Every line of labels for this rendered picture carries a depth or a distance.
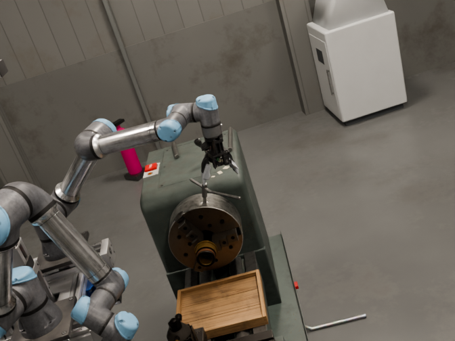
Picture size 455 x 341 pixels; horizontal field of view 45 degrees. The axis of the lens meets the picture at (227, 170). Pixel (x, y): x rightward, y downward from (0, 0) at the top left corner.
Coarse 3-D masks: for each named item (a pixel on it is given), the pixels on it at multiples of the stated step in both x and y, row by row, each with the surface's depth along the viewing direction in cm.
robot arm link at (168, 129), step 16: (176, 112) 197; (128, 128) 201; (144, 128) 196; (160, 128) 191; (176, 128) 190; (80, 144) 206; (96, 144) 203; (112, 144) 201; (128, 144) 199; (144, 144) 199
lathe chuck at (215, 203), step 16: (192, 208) 223; (208, 208) 223; (224, 208) 225; (176, 224) 225; (208, 224) 226; (224, 224) 226; (240, 224) 230; (176, 240) 228; (208, 240) 237; (240, 240) 230; (176, 256) 232; (192, 256) 232; (224, 256) 233
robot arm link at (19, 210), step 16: (0, 192) 153; (16, 192) 154; (0, 208) 147; (16, 208) 151; (32, 208) 157; (0, 224) 146; (16, 224) 151; (0, 240) 147; (16, 240) 155; (0, 256) 155; (0, 272) 159; (0, 288) 163; (0, 304) 167; (16, 304) 176; (0, 320) 169; (16, 320) 178; (0, 336) 170
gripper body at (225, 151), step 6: (204, 138) 206; (216, 138) 207; (222, 138) 203; (210, 144) 208; (216, 144) 206; (222, 144) 206; (210, 150) 210; (216, 150) 204; (222, 150) 207; (228, 150) 207; (210, 156) 207; (216, 156) 205; (222, 156) 207; (228, 156) 209; (216, 162) 207; (222, 162) 208; (228, 162) 208
